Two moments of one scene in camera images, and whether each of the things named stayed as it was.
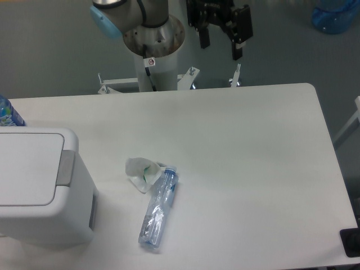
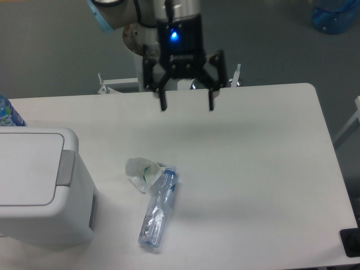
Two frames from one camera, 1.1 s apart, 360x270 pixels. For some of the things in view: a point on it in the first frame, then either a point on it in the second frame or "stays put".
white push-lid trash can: [48, 197] stays put
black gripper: [201, 12] to [181, 56]
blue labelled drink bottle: [9, 116] stays put
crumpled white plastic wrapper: [143, 172] stays put
